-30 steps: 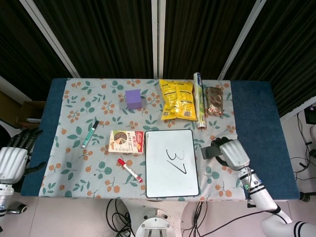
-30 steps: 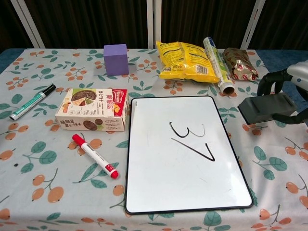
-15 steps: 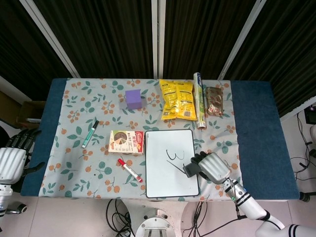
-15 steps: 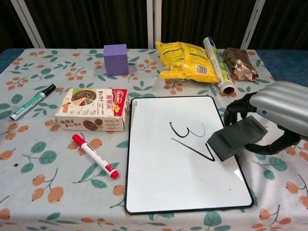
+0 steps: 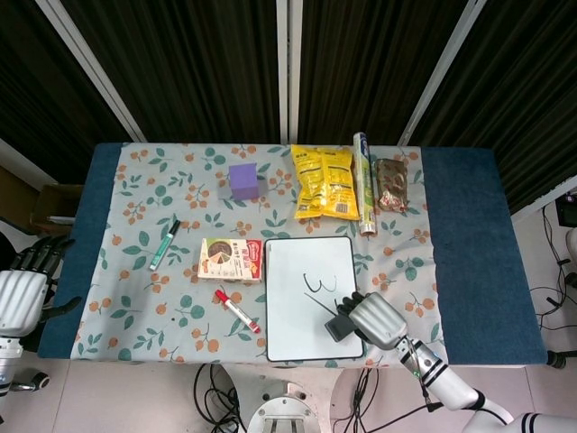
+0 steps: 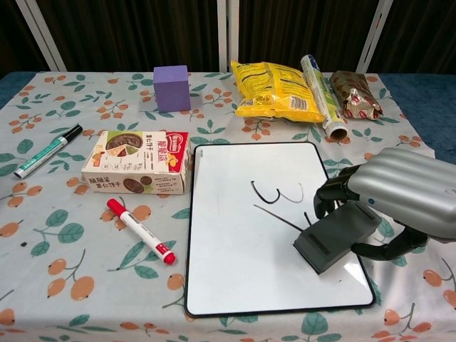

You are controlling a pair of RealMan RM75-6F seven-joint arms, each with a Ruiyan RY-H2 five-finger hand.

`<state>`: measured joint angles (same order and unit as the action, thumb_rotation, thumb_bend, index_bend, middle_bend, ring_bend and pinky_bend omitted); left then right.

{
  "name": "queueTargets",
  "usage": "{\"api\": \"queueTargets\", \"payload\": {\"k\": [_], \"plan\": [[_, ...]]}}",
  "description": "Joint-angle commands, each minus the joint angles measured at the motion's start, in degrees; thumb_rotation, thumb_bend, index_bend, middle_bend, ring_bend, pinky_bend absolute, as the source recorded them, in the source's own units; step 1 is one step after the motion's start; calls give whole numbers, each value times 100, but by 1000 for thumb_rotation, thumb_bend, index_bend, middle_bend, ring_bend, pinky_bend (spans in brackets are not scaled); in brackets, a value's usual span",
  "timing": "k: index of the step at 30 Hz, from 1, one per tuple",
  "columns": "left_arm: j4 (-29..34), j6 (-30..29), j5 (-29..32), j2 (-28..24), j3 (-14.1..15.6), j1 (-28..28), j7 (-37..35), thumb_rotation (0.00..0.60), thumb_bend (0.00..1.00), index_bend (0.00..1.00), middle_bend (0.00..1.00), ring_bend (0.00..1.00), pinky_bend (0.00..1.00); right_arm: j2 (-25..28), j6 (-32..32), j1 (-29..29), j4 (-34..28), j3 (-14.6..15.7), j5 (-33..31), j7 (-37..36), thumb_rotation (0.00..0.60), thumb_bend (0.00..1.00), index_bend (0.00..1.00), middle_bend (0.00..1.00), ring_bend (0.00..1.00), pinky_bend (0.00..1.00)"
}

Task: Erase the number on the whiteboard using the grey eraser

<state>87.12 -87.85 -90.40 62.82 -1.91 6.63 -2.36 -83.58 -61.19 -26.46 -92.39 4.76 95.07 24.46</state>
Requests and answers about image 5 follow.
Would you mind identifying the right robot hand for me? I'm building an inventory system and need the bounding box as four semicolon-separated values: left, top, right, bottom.
334;290;409;352

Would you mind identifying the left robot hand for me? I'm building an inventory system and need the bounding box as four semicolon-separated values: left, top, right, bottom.
0;236;83;339

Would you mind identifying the dark grey whiteboard eraser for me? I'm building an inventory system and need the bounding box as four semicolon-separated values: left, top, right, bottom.
324;311;362;343

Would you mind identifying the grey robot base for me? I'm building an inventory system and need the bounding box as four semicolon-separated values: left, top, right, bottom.
245;381;330;433

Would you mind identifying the red marker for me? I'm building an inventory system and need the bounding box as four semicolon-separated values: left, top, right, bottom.
214;289;262;335

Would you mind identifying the cardboard box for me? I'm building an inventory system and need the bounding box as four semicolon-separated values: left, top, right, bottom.
29;182;85;235

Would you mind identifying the blue table cover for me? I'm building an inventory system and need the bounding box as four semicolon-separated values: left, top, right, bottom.
38;143;549;366

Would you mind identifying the brown gold snack pack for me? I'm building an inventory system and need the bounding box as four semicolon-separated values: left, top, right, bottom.
375;157;410;212

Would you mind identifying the cling wrap roll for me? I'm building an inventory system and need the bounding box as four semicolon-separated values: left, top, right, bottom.
353;131;378;236

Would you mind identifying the floral patterned tablecloth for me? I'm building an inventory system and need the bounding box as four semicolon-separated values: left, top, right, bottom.
71;143;448;367

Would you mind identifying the yellow snack bag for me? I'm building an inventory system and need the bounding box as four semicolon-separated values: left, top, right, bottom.
289;143;361;222

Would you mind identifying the green marker black cap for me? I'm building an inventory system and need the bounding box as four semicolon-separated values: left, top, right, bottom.
149;219;181;272

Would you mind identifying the cookie box red beige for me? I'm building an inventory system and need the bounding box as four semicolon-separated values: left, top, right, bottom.
197;237;264;284

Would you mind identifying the purple foam block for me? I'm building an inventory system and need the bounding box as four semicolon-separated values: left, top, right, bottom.
227;161;261;202

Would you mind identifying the black curtain panel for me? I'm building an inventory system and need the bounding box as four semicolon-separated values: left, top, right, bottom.
297;0;474;146
60;0;283;143
0;0;133;184
409;0;577;214

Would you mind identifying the white whiteboard black frame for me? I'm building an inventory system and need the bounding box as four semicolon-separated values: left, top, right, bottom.
263;235;365;363

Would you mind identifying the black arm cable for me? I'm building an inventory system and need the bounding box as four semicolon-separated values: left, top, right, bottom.
332;399;444;433

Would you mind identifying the black floor cable bundle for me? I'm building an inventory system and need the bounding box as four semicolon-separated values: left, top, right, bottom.
193;363;248;433
535;202;577;336

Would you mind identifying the white slanted frame post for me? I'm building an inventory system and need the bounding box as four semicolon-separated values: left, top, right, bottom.
398;0;488;146
35;0;146;142

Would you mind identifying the white upright frame post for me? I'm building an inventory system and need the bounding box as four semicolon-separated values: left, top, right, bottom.
275;0;302;144

